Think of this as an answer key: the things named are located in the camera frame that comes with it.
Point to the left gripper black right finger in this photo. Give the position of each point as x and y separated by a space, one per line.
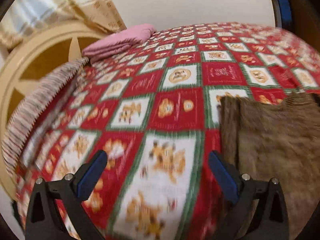
258 209

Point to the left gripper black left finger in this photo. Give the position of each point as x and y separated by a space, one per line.
43 218

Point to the brown knitted sweater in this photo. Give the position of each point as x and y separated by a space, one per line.
280 141

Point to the striped pillow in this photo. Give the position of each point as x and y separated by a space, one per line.
30 110

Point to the red teddy bear bedspread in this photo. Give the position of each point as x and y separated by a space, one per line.
155 110

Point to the cream round headboard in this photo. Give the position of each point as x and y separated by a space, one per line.
38 55

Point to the pink folded blanket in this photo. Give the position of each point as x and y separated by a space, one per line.
118 42

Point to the beige patterned curtain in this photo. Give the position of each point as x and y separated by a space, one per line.
25 17

